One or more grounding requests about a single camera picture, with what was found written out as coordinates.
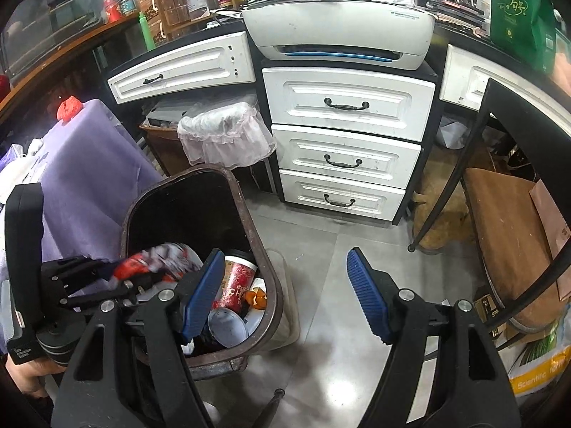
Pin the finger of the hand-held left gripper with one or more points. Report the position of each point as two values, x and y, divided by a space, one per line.
111 292
71 267

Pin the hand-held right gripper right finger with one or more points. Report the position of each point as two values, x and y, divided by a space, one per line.
366 294

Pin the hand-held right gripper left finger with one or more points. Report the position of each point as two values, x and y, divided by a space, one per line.
203 294

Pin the red paper cup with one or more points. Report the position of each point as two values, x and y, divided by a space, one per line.
236 281

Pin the purple paper bowl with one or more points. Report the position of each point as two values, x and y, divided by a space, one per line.
227 330

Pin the red snack packet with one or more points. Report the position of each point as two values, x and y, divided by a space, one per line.
142 261

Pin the white plastic bag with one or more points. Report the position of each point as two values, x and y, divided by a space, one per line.
18 174

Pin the dark brown trash bin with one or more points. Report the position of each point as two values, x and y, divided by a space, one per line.
187 214

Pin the white tissue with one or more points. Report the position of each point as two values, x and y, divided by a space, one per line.
36 146

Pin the knitted yarn ball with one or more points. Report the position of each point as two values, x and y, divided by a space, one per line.
69 109

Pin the person's left hand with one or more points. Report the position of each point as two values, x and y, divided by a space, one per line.
26 376

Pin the purple floral tablecloth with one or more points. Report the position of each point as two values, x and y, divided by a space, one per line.
89 178

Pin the white green printed sack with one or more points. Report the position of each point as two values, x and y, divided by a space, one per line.
535 365

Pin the wooden counter shelf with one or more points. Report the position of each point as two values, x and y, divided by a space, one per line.
67 47

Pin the pink paper bag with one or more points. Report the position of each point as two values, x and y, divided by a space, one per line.
553 223

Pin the black framed glass case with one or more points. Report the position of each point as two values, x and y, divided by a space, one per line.
53 18

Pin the long white drawer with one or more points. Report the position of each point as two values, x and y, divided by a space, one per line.
187 69

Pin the green bottle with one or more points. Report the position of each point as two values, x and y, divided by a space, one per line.
147 31

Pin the red can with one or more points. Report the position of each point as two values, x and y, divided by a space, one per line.
113 9

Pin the blue jar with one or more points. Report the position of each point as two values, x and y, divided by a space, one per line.
128 5

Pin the white printer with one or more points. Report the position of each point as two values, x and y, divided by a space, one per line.
339 26

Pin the green tote bag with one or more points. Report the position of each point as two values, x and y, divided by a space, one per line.
517 9

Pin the black frame wooden chair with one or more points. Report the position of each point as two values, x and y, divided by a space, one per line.
504 232

